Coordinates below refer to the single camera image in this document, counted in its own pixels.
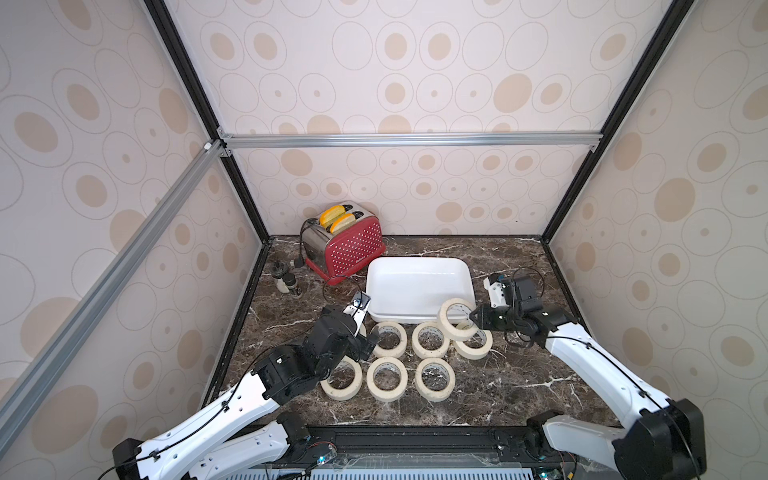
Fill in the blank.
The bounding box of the black left frame post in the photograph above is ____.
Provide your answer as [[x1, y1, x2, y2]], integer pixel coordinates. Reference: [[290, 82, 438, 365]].
[[142, 0, 270, 243]]

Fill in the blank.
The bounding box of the black vertical frame post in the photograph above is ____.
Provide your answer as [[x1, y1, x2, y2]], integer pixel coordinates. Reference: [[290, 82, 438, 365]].
[[541, 0, 695, 247]]

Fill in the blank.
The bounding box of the silver left side rail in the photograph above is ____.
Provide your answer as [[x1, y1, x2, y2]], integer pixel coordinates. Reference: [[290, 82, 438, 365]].
[[0, 140, 224, 457]]

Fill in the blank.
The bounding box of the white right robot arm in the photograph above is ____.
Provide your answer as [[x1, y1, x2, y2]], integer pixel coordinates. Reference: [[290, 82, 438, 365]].
[[469, 304, 707, 479]]

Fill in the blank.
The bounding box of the rear yellow bread slice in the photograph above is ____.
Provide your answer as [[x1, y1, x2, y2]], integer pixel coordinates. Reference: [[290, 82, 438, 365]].
[[318, 204, 347, 228]]

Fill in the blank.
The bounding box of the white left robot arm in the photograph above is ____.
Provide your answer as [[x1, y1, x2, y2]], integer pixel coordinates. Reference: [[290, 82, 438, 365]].
[[113, 294, 378, 479]]

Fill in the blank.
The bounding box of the white plastic storage box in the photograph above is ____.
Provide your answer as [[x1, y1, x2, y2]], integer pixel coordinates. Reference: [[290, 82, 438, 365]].
[[366, 257, 476, 324]]

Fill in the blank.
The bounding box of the silver horizontal rear rail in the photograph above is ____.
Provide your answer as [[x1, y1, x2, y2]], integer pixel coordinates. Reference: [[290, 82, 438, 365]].
[[224, 131, 603, 149]]

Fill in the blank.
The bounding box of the red polka dot toaster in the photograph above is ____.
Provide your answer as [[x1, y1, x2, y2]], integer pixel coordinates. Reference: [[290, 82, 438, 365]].
[[295, 201, 386, 285]]

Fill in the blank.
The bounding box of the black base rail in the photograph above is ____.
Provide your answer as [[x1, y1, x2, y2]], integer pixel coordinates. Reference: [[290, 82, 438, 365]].
[[256, 426, 615, 479]]

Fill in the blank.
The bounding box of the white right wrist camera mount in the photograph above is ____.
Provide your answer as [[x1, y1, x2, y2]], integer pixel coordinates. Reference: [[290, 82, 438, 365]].
[[483, 274, 543, 314]]

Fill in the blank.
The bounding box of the dark pepper grinder bottle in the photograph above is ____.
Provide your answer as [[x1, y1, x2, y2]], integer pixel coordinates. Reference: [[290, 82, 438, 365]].
[[282, 272, 302, 297]]

